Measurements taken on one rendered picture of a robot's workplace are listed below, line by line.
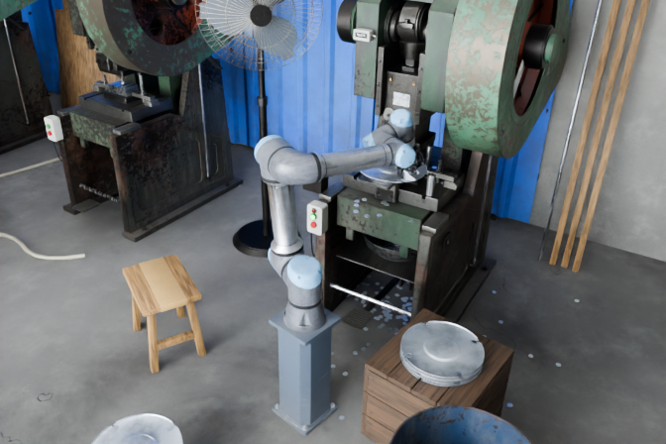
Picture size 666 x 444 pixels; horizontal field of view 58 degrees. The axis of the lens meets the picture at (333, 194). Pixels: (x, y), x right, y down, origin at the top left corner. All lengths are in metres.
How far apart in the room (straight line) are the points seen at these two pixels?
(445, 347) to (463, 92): 0.88
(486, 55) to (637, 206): 1.96
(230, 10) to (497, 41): 1.39
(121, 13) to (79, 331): 1.46
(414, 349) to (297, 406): 0.50
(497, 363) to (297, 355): 0.70
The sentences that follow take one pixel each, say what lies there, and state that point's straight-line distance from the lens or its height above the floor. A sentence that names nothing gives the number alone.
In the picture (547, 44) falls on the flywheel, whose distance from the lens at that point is 2.27.
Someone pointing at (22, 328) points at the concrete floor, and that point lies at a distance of 3.15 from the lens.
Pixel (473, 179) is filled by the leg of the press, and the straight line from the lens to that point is 2.79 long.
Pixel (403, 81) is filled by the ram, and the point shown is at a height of 1.14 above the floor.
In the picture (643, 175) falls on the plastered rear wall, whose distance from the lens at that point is 3.64.
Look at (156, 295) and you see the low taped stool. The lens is 2.58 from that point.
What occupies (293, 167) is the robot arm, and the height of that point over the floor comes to 1.06.
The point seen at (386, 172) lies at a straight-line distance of 2.48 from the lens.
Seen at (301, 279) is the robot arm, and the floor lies 0.66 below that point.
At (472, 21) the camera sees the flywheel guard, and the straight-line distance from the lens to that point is 1.97.
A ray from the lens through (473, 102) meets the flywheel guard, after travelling 2.01.
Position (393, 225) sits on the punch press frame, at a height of 0.58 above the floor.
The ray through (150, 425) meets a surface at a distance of 2.21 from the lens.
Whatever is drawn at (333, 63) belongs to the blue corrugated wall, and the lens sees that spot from 4.02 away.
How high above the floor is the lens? 1.84
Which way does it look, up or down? 28 degrees down
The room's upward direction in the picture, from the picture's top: 1 degrees clockwise
